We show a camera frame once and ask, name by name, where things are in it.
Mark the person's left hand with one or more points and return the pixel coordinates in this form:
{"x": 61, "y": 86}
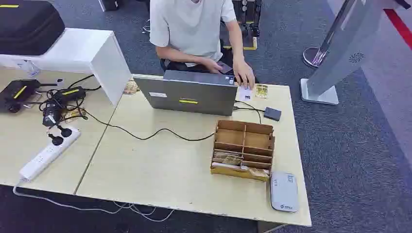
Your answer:
{"x": 243, "y": 72}

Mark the person's right hand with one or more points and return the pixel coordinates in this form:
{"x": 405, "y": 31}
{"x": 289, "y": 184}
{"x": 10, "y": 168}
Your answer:
{"x": 211, "y": 65}

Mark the white card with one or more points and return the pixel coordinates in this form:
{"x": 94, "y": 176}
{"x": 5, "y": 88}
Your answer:
{"x": 245, "y": 95}

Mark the dark phone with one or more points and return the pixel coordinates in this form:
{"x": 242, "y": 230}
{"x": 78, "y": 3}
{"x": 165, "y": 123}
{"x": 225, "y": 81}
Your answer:
{"x": 225, "y": 67}

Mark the gold patterned card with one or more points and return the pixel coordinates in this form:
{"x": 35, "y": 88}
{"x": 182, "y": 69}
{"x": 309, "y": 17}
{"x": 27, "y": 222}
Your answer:
{"x": 257, "y": 172}
{"x": 261, "y": 91}
{"x": 228, "y": 158}
{"x": 74, "y": 113}
{"x": 131, "y": 87}

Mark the grey laptop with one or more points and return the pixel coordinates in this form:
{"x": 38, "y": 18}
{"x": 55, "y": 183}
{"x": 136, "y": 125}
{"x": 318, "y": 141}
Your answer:
{"x": 190, "y": 93}

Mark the person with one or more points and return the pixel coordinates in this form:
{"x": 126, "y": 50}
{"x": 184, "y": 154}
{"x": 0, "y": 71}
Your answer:
{"x": 190, "y": 29}

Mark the small dark grey hub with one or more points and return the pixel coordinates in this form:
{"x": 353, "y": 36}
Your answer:
{"x": 272, "y": 114}

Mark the black machine base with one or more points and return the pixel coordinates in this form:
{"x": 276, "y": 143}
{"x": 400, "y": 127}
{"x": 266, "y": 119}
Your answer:
{"x": 248, "y": 19}

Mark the wooden card box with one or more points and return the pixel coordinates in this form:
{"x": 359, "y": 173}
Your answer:
{"x": 243, "y": 141}

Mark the chrome stanchion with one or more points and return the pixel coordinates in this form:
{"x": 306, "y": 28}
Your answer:
{"x": 314, "y": 56}

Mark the grey kiosk stand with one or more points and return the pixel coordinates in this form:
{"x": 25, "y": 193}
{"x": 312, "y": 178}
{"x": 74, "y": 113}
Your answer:
{"x": 347, "y": 45}

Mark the white desk shelf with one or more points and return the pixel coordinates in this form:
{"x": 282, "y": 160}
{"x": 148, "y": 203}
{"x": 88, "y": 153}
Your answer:
{"x": 96, "y": 54}

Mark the black floor object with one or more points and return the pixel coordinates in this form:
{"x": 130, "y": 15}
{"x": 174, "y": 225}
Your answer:
{"x": 110, "y": 4}

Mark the grey card reader pad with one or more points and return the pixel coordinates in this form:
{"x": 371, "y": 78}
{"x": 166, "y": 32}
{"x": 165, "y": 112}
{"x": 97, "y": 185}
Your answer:
{"x": 284, "y": 191}

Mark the black adapter with yellow strip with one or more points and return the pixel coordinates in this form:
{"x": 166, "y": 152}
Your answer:
{"x": 70, "y": 93}

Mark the black round plug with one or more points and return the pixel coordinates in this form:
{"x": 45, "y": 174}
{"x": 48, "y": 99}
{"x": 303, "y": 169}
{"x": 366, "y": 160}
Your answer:
{"x": 57, "y": 140}
{"x": 65, "y": 131}

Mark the small black power adapter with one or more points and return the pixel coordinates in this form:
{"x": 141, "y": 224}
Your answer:
{"x": 50, "y": 118}

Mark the clear plastic bottle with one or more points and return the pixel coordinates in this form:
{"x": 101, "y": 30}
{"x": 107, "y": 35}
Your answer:
{"x": 29, "y": 68}

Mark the white power strip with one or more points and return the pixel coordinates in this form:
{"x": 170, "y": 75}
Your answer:
{"x": 48, "y": 154}

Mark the large black case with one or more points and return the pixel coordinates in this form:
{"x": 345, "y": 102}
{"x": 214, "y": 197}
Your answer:
{"x": 27, "y": 25}

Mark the black device with yellow strip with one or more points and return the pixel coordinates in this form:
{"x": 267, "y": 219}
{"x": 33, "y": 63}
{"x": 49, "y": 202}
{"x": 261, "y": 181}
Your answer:
{"x": 17, "y": 93}

